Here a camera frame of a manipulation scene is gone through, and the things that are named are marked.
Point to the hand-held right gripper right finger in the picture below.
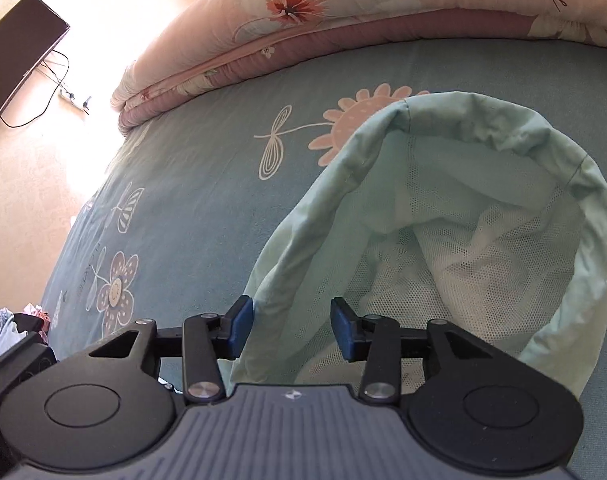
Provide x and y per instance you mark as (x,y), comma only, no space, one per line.
(341,327)

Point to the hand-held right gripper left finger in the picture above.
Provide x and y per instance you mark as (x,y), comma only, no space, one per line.
(243,325)

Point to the black television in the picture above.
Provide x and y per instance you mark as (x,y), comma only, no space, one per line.
(18,55)

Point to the bed with blue floral sheet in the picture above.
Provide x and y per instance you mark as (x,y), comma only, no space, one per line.
(193,210)

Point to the white power strip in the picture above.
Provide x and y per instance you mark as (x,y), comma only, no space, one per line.
(74,101)

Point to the green white hooded jacket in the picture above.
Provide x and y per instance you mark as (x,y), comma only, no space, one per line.
(433,235)

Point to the pink floral folded quilt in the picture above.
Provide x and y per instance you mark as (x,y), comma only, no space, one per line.
(358,15)

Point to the pile of clothes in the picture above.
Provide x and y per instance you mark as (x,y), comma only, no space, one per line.
(13,327)

